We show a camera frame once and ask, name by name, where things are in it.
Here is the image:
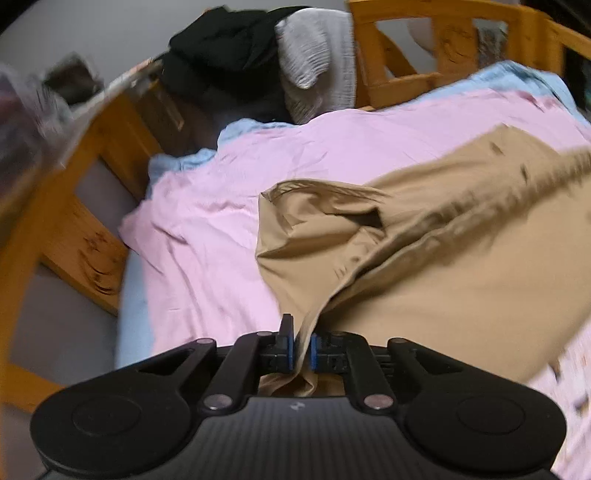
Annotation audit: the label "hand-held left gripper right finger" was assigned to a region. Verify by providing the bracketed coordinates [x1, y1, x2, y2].
[309, 329, 457, 412]

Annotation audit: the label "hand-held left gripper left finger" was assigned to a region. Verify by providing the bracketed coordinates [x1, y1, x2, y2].
[137, 314, 296, 412]

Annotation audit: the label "tan khaki trousers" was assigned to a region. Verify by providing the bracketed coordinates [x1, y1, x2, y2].
[255, 124, 591, 398]

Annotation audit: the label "black clothes pile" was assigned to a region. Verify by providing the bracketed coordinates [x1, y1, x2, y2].
[161, 4, 315, 126]

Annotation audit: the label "clear plastic bag of clothes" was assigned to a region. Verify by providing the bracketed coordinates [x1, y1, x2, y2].
[0, 52, 106, 185]

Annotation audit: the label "pink floral blanket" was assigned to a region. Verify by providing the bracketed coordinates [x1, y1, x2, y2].
[119, 87, 591, 480]

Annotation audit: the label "white crinkled cloth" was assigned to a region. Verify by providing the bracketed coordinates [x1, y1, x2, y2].
[274, 9, 359, 125]

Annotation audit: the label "light blue blanket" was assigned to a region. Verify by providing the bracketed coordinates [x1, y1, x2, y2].
[113, 60, 579, 370]

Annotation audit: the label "colourful sticker sheet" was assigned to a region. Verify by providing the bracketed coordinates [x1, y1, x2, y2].
[475, 23, 509, 66]

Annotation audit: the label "wooden bed frame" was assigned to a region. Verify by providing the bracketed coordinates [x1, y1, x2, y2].
[0, 0, 591, 414]

